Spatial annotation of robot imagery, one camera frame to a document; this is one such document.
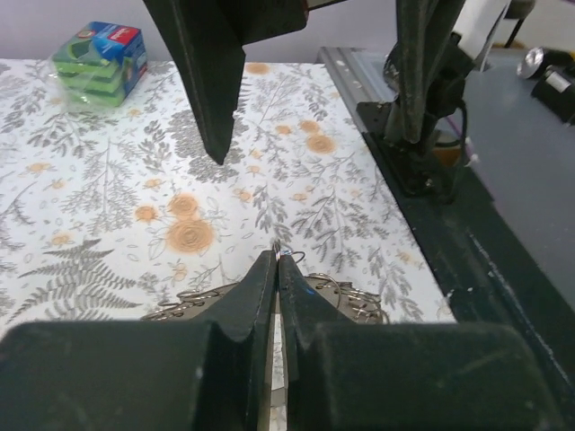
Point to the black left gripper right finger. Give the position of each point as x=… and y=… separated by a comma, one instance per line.
x=344, y=375

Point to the aluminium frame rail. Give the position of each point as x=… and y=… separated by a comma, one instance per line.
x=357, y=74

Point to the black green device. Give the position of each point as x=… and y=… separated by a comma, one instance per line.
x=552, y=70

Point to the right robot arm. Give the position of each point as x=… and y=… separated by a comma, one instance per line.
x=445, y=95

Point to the floral table mat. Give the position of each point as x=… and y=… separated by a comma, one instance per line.
x=106, y=212

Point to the blue red small box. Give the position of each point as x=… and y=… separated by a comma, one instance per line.
x=101, y=64

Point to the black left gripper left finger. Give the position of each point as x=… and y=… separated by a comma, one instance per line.
x=99, y=375

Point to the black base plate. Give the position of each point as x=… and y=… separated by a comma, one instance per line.
x=474, y=256

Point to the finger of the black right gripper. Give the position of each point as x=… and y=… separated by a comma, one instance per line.
x=423, y=29
x=205, y=39

